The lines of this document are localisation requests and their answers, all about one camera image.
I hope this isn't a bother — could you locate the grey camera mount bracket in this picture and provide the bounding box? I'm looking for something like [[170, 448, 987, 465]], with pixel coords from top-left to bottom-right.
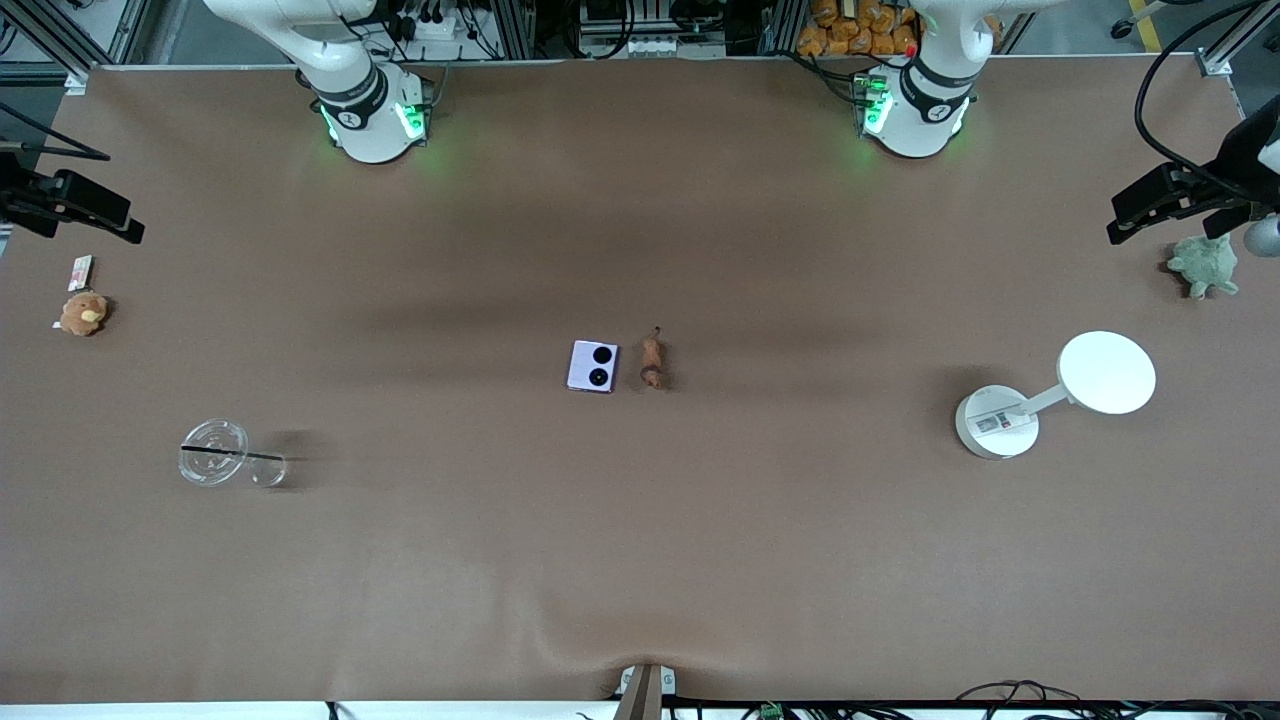
[[613, 663, 677, 720]]

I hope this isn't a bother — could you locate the white power strip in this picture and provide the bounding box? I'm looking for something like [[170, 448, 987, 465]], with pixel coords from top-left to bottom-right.
[[398, 12, 473, 43]]

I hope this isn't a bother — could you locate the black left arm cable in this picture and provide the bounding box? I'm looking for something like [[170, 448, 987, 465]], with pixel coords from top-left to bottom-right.
[[1133, 0, 1280, 196]]

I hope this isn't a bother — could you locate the white round desk lamp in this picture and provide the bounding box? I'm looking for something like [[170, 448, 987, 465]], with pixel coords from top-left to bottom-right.
[[954, 331, 1158, 461]]

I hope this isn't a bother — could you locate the brown lion statue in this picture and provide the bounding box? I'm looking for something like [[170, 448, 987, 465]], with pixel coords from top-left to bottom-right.
[[640, 326, 669, 391]]

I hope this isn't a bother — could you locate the lilac flip phone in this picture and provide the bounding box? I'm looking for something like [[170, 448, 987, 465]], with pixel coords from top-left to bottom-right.
[[567, 340, 620, 394]]

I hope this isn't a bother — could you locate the orange stuffed toys pile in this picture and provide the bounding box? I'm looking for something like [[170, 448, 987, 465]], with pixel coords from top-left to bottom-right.
[[797, 0, 919, 58]]

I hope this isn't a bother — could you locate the black cable bundle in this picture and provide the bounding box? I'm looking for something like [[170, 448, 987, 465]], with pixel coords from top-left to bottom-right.
[[955, 680, 1280, 720]]

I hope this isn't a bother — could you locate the green plush toy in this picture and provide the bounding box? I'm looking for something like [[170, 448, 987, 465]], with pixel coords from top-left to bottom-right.
[[1166, 234, 1241, 300]]

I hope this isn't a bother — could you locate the brown plush toy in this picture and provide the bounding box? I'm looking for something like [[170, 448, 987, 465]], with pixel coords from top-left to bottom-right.
[[55, 291, 111, 337]]

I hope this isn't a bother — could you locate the aluminium frame strut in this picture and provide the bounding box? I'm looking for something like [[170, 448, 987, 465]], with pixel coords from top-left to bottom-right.
[[18, 0, 113, 93], [1195, 0, 1280, 78]]

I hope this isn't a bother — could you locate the clear plastic cup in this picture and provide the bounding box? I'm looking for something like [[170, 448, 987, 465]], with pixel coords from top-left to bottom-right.
[[178, 418, 289, 489]]

